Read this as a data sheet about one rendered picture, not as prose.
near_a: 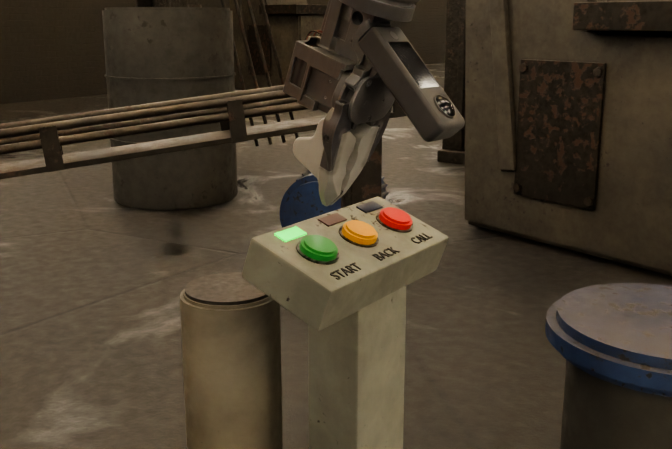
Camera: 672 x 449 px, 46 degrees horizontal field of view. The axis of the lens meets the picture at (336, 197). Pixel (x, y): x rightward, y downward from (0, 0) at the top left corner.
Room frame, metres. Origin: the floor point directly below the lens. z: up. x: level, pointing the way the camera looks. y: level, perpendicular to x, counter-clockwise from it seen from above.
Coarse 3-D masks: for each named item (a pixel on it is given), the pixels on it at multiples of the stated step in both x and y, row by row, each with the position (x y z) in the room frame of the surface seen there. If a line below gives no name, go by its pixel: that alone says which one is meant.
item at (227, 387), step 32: (192, 288) 0.89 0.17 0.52; (224, 288) 0.89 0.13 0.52; (256, 288) 0.89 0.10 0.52; (192, 320) 0.85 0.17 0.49; (224, 320) 0.84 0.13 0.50; (256, 320) 0.85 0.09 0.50; (192, 352) 0.85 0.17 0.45; (224, 352) 0.84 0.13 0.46; (256, 352) 0.85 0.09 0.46; (192, 384) 0.86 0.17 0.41; (224, 384) 0.84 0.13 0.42; (256, 384) 0.85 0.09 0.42; (192, 416) 0.86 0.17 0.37; (224, 416) 0.84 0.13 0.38; (256, 416) 0.85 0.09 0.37; (192, 448) 0.86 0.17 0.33; (224, 448) 0.84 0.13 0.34; (256, 448) 0.85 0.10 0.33
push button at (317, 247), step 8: (304, 240) 0.77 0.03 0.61; (312, 240) 0.78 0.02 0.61; (320, 240) 0.78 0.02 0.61; (328, 240) 0.79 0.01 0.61; (304, 248) 0.76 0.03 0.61; (312, 248) 0.76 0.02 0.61; (320, 248) 0.76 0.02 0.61; (328, 248) 0.77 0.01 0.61; (336, 248) 0.78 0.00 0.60; (312, 256) 0.76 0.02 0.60; (320, 256) 0.76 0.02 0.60; (328, 256) 0.76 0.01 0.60
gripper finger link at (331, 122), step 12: (348, 96) 0.72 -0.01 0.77; (336, 108) 0.71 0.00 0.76; (324, 120) 0.72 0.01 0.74; (336, 120) 0.71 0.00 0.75; (348, 120) 0.72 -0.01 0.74; (324, 132) 0.72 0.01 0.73; (336, 132) 0.71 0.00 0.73; (324, 144) 0.72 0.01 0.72; (336, 144) 0.72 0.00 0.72; (324, 156) 0.73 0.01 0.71; (336, 156) 0.73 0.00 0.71; (324, 168) 0.73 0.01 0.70
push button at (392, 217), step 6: (384, 210) 0.90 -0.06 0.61; (390, 210) 0.90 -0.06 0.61; (396, 210) 0.91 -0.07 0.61; (384, 216) 0.89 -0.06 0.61; (390, 216) 0.89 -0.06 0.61; (396, 216) 0.89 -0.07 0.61; (402, 216) 0.89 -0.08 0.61; (408, 216) 0.90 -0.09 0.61; (384, 222) 0.88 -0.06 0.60; (390, 222) 0.88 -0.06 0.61; (396, 222) 0.88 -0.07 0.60; (402, 222) 0.88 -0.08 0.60; (408, 222) 0.89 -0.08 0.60; (396, 228) 0.88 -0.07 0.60; (402, 228) 0.88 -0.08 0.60; (408, 228) 0.89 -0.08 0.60
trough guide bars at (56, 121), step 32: (224, 96) 1.14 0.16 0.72; (256, 96) 1.10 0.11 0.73; (288, 96) 1.11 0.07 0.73; (0, 128) 1.05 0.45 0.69; (32, 128) 1.00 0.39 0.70; (64, 128) 1.01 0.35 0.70; (96, 128) 1.09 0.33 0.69; (128, 128) 1.04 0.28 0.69; (160, 128) 1.05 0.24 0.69; (224, 128) 1.15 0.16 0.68
